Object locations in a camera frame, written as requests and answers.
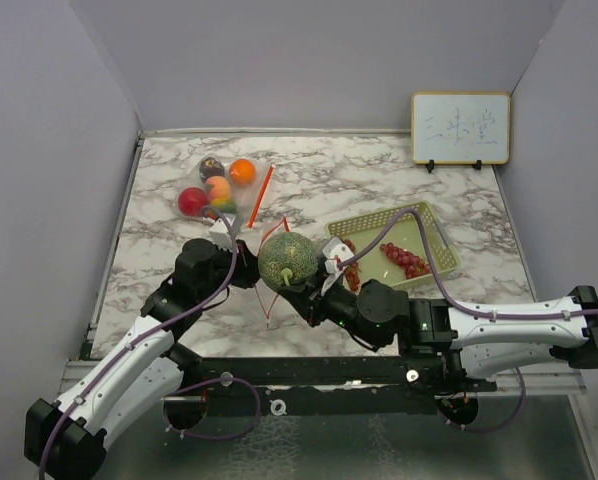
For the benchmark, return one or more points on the small framed whiteboard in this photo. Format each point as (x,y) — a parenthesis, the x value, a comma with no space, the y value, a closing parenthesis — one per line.
(460,128)

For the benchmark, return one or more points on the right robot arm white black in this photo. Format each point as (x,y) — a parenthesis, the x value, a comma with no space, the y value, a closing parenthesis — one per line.
(486,338)

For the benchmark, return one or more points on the red apple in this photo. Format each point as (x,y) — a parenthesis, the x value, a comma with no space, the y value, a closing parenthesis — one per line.
(191,201)

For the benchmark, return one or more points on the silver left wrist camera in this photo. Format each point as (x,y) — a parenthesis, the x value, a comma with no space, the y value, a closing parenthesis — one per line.
(222,234)

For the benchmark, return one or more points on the green netted melon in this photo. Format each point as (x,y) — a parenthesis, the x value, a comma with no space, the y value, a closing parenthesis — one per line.
(287,260)

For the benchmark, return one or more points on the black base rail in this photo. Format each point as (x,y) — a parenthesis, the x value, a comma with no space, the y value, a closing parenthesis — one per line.
(320,385)

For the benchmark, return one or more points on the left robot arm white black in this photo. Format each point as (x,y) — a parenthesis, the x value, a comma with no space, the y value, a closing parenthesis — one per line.
(69,438)

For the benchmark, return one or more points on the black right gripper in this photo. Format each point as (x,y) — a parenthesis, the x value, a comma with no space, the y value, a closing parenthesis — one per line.
(307,296)

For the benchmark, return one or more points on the yellow green mango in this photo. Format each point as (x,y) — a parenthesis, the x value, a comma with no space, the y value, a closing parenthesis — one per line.
(224,204)

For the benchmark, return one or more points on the pale green plastic basket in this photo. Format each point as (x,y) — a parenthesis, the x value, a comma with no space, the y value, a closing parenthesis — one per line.
(362,229)

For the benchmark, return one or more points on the dark purple grape bunch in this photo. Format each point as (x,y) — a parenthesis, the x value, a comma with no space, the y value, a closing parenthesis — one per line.
(412,265)

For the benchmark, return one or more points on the red grape bunch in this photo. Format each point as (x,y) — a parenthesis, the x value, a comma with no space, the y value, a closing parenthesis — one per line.
(352,272)

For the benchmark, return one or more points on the dark purple plum fruit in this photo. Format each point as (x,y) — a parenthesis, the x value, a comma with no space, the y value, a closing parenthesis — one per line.
(210,167)

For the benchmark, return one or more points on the peach orange pink fruit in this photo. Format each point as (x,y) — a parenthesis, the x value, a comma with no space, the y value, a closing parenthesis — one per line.
(217,187)

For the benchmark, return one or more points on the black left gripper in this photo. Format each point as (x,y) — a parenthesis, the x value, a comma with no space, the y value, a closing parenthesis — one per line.
(248,265)

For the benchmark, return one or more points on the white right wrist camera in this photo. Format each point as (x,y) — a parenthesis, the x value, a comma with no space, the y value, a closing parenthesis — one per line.
(334,252)

